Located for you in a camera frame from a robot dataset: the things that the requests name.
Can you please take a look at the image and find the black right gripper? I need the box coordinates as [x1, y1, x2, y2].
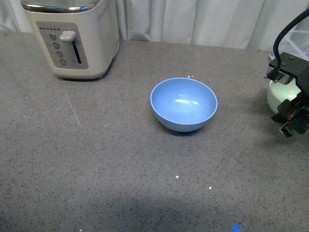
[270, 52, 309, 137]

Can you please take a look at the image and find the light green bowl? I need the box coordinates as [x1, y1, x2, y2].
[267, 79, 300, 114]

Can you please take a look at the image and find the blue bowl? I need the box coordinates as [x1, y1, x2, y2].
[150, 77, 218, 132]

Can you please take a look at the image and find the blue-rimmed container lid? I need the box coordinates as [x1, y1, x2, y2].
[269, 51, 282, 66]

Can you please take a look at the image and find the clear plastic container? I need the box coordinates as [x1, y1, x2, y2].
[279, 25, 309, 61]

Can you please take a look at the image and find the white curtain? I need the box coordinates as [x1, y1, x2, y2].
[0, 0, 309, 52]

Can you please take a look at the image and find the cream toaster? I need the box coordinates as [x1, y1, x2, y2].
[20, 0, 120, 80]

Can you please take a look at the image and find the black cable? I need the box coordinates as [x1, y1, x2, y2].
[273, 9, 309, 71]

